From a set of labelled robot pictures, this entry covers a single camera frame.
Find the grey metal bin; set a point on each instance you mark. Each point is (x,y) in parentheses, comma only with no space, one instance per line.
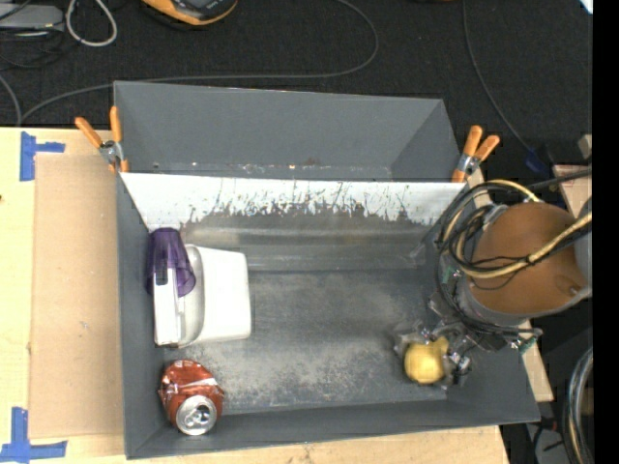
(314,307)

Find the brown cardboard board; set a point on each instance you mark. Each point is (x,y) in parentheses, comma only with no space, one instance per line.
(72,283)

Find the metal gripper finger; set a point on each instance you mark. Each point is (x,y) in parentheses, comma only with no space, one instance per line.
(407,337)
(459,368)

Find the white bottle with purple cap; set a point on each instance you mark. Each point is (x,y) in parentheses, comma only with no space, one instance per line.
(213,293)

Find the crushed red drink can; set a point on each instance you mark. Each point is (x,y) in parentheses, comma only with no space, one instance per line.
(191,397)

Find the yellow lemon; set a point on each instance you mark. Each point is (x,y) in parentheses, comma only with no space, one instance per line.
(424,363)

